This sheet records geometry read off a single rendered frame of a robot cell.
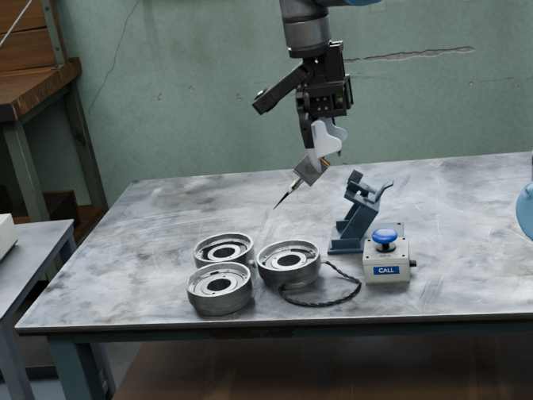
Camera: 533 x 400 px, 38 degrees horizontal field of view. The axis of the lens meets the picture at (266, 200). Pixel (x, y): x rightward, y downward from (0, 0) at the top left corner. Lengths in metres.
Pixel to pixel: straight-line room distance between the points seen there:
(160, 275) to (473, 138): 1.75
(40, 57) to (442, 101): 1.47
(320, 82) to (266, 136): 1.68
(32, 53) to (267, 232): 1.73
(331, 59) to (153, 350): 0.73
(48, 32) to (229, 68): 0.66
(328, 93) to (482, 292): 0.39
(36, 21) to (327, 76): 1.84
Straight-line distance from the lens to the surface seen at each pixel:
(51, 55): 2.96
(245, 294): 1.21
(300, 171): 1.32
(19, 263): 1.85
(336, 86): 1.24
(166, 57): 2.92
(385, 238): 1.21
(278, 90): 1.28
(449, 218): 1.41
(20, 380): 1.74
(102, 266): 1.45
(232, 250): 1.34
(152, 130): 3.03
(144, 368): 1.58
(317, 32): 1.23
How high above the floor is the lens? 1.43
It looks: 24 degrees down
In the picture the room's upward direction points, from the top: 9 degrees counter-clockwise
